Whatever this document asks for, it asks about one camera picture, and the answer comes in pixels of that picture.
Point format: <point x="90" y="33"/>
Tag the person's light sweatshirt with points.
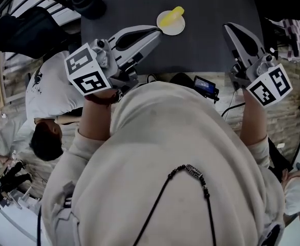
<point x="165" y="137"/>

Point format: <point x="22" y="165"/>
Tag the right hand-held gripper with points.
<point x="267" y="86"/>

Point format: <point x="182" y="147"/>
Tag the dark wrist band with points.
<point x="98" y="100"/>

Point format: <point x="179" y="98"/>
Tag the person's left forearm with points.
<point x="96" y="122"/>

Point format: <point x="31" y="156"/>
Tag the yellow banana-like food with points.
<point x="171" y="15"/>

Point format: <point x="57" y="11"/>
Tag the white round plate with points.
<point x="175" y="29"/>

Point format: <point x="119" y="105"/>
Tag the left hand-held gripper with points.
<point x="88" y="68"/>

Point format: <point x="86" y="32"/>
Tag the small chest-mounted monitor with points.
<point x="205" y="86"/>

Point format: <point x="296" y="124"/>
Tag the black equipment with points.
<point x="10" y="179"/>

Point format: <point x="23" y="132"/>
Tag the person's right forearm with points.
<point x="253" y="122"/>

